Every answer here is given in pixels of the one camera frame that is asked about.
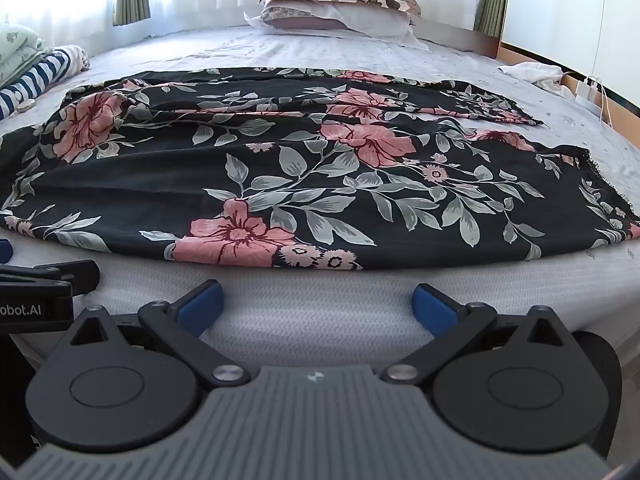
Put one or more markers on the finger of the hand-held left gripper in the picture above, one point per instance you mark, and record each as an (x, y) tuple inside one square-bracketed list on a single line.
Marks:
[(4, 252)]

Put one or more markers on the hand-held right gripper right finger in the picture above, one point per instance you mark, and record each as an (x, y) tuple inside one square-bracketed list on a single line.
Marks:
[(433, 308)]

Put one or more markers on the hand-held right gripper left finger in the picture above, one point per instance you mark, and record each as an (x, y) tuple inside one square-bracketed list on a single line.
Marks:
[(200, 306)]

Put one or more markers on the black floral pants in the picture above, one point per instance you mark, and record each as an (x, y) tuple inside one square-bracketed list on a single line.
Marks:
[(280, 160)]

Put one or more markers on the small beige round object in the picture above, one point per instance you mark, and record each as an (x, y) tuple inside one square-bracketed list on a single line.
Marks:
[(26, 105)]

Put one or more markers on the blue white striped cloth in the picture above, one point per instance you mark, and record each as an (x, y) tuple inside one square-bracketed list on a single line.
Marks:
[(37, 77)]

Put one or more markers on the folded pale green quilt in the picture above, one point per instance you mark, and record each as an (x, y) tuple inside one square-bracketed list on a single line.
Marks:
[(15, 52)]

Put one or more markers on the crumpled white cloth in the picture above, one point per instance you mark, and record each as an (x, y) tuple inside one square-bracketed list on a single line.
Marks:
[(535, 74)]

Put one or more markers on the white charger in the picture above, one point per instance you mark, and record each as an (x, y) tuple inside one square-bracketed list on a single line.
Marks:
[(587, 91)]

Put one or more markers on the bed with lavender sheet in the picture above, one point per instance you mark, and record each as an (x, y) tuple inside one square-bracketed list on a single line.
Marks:
[(300, 50)]

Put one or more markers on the white lavender pillow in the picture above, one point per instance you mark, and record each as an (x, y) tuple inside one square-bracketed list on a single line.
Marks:
[(360, 22)]

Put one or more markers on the wooden bed frame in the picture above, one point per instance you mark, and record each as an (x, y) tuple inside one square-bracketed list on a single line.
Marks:
[(530, 55)]

